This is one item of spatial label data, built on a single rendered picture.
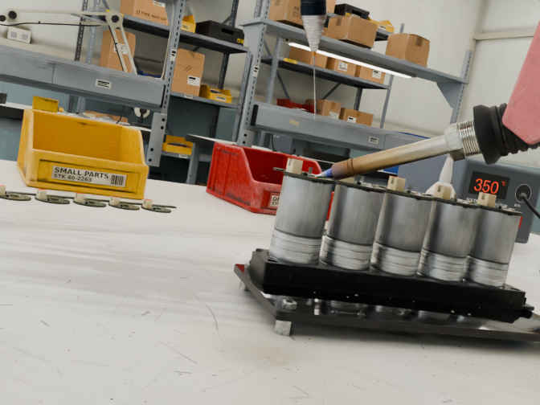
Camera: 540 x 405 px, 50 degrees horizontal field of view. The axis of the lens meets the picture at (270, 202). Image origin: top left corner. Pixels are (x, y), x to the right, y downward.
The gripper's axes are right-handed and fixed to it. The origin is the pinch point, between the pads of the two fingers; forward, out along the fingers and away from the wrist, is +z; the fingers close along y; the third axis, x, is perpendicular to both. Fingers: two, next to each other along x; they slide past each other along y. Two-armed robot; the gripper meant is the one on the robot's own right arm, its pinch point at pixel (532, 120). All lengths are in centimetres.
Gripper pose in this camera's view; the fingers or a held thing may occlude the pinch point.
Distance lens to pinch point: 25.4
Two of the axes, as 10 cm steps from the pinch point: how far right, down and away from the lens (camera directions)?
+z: -6.0, 7.4, 3.1
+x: 6.6, 6.8, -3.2
